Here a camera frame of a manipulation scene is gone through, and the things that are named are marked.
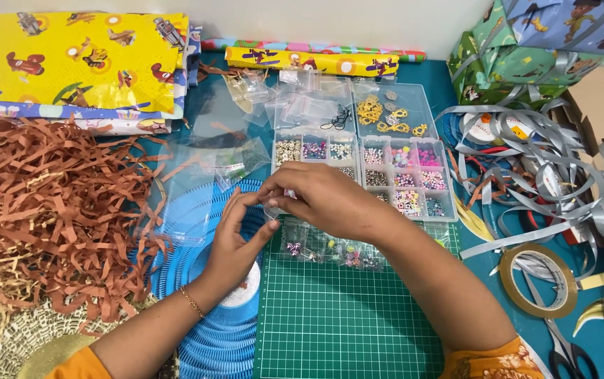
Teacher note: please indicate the person's right hand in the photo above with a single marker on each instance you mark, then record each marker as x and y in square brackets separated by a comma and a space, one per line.
[333, 202]

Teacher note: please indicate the blue round woven placemat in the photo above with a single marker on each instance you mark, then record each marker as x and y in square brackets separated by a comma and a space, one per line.
[218, 342]

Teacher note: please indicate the clear plastic bead organizer box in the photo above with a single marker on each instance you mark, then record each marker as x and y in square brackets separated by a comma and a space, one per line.
[412, 173]

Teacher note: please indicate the white ribbon spool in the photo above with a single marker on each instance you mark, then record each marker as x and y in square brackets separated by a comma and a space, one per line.
[478, 131]
[520, 129]

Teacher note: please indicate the gold round woven placemat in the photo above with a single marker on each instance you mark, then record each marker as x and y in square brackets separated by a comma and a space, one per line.
[33, 342]

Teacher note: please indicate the clear tape roll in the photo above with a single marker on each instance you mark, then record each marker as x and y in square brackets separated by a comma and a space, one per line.
[512, 295]

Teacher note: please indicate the row of bead-filled zip bags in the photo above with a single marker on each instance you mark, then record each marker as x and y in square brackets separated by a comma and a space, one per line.
[344, 255]

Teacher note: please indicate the pile of empty zip bags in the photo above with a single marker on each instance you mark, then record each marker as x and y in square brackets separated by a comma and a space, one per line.
[302, 100]

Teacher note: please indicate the small clear zip bag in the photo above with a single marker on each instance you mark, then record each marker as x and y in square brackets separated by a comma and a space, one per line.
[275, 208]

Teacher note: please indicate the person's left hand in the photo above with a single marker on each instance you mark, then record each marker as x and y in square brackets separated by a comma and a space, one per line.
[231, 252]

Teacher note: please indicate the stack of folded wrapping paper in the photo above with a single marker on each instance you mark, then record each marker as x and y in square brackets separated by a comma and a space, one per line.
[76, 58]

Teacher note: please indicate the green grid cutting mat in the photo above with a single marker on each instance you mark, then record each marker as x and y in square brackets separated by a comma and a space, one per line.
[344, 321]

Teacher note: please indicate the orange patterned shirt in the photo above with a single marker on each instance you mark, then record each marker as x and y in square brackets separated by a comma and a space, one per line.
[491, 366]

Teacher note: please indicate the tangle of silver ribbon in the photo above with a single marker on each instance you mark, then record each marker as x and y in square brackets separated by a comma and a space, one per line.
[560, 173]

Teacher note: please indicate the large clear plastic bags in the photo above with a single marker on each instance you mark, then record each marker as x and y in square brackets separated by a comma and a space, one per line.
[197, 173]

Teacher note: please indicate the cluster of gold charms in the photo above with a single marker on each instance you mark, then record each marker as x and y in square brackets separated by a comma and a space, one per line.
[370, 111]

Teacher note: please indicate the heap of brown paper shreds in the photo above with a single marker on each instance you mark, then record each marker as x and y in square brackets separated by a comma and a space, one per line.
[44, 210]

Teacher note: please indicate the colourful striped paper roll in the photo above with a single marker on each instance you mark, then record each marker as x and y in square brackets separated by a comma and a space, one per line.
[333, 49]

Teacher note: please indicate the yellow plane-print paper roll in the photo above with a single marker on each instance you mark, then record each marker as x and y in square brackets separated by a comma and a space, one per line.
[312, 61]

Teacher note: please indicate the green wrapped gift box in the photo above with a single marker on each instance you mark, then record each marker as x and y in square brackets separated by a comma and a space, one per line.
[517, 68]

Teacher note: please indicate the blue wrapped gift box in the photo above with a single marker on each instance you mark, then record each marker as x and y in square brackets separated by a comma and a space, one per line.
[575, 23]

